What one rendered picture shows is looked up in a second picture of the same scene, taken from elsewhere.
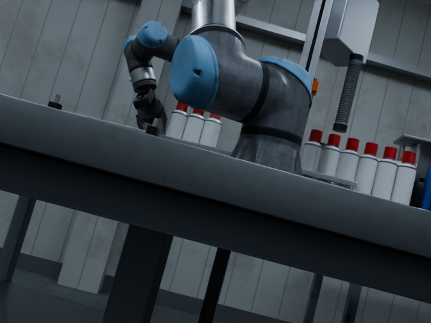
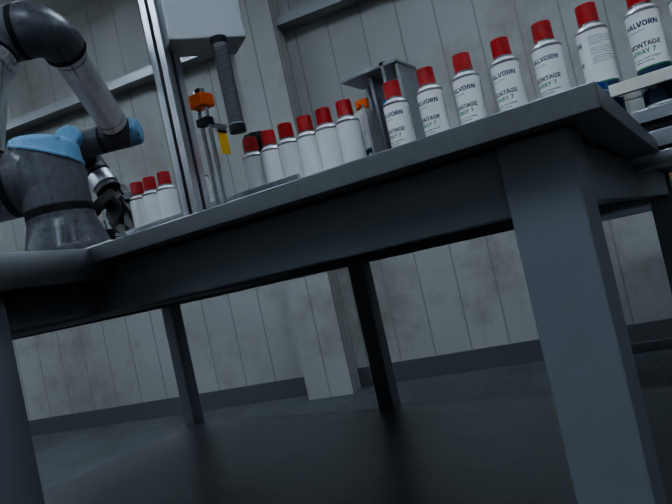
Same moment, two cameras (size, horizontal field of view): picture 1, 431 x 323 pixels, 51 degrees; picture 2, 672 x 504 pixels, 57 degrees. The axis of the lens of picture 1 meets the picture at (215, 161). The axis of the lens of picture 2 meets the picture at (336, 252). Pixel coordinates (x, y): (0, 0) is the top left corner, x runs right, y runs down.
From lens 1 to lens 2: 0.94 m
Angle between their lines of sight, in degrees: 23
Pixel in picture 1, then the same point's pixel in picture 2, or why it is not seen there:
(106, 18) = (216, 92)
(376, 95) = not seen: outside the picture
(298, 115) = (47, 182)
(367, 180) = (308, 164)
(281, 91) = (16, 172)
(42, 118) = not seen: outside the picture
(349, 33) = (188, 22)
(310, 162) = (251, 178)
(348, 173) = (288, 168)
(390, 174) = (327, 142)
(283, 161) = (45, 236)
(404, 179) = (342, 138)
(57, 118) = not seen: outside the picture
